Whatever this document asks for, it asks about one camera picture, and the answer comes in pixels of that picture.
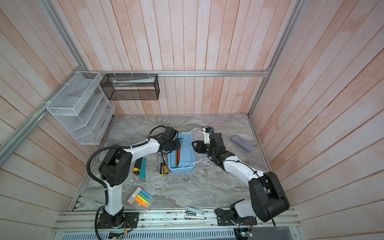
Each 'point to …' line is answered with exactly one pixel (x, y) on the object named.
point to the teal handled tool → (142, 175)
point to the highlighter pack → (139, 197)
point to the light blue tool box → (187, 161)
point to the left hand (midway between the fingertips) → (179, 147)
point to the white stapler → (193, 214)
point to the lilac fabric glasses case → (242, 143)
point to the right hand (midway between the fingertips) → (194, 143)
